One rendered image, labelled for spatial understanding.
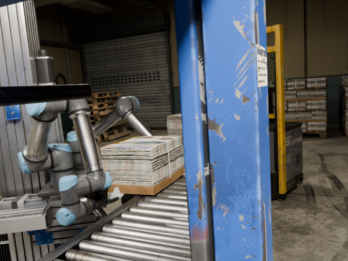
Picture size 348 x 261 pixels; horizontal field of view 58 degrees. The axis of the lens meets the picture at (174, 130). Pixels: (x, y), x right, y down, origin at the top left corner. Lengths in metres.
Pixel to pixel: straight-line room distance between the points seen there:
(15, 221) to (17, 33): 0.98
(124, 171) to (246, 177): 1.27
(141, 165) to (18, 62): 0.91
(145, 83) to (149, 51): 1.00
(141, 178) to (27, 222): 0.60
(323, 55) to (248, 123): 8.64
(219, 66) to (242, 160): 0.10
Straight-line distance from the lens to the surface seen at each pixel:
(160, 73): 9.91
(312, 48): 8.95
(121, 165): 1.56
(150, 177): 1.49
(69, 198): 1.36
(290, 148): 3.80
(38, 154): 1.65
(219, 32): 0.32
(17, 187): 2.04
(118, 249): 1.10
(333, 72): 8.93
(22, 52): 1.97
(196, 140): 0.33
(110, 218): 1.34
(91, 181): 1.38
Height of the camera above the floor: 1.30
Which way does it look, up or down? 8 degrees down
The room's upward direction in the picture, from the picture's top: 4 degrees counter-clockwise
